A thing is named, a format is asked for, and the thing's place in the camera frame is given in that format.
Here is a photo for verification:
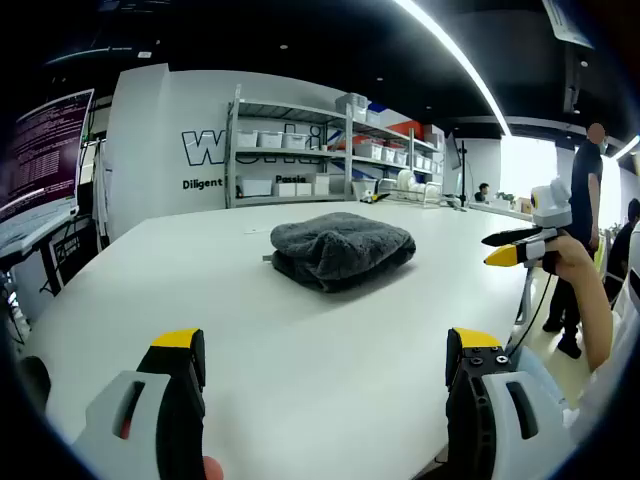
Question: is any black monitor on stand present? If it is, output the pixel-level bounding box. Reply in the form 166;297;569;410
443;130;474;209

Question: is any hanging white coat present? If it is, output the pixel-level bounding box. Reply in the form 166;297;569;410
91;138;113;249

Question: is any person's white shirt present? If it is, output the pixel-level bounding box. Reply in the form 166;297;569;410
562;259;640;454

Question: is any ceiling light strip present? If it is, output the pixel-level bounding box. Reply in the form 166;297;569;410
392;0;514;137

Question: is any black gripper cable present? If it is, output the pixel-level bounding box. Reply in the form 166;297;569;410
504;269;557;357

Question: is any person's right hand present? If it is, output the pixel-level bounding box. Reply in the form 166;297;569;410
544;232;600;284

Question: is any large computer monitor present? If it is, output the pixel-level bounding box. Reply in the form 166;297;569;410
0;88;96;221

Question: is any white dish rack with plates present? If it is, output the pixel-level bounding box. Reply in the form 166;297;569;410
378;168;444;207

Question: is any row of white storage bins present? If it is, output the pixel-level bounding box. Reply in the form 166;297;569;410
235;92;445;198

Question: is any grey metal shelf rack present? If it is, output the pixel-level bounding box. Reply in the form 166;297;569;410
223;83;447;210

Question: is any white chair frame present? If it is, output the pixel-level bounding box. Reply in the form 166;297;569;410
513;264;539;327

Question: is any white standing desk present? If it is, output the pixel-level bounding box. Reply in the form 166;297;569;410
0;199;94;296

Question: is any grey towel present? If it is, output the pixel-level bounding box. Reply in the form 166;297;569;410
262;211;417;294

